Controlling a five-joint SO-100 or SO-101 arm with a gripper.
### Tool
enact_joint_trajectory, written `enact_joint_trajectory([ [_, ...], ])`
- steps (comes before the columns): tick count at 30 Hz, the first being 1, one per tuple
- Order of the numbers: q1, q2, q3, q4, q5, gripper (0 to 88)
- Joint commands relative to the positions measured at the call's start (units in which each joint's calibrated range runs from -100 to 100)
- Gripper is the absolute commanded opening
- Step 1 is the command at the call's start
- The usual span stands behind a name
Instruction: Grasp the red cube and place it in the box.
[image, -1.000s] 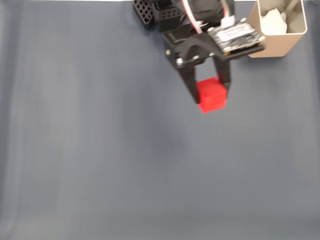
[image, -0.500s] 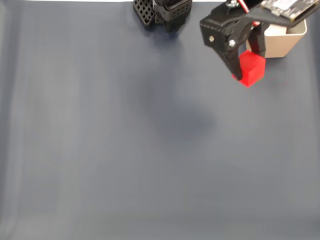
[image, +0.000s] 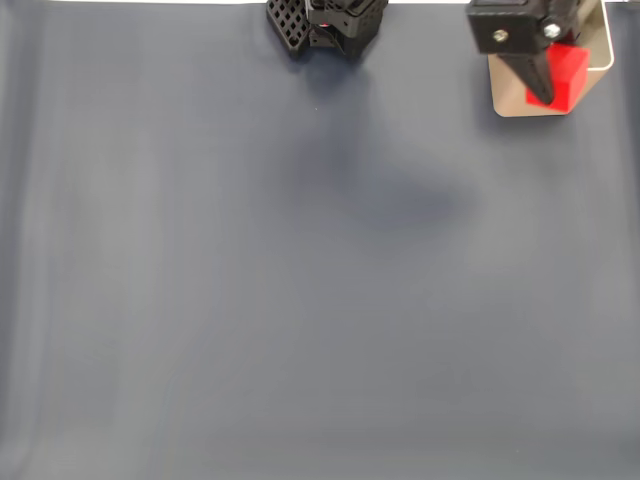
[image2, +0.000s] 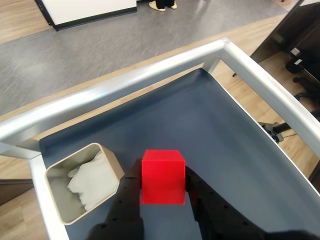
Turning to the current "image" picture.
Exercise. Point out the red cube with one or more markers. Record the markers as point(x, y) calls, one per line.
point(567, 75)

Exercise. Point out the beige rounded square box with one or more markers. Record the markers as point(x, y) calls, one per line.
point(510, 100)

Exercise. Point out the dark blue mat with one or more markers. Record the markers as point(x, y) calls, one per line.
point(320, 300)

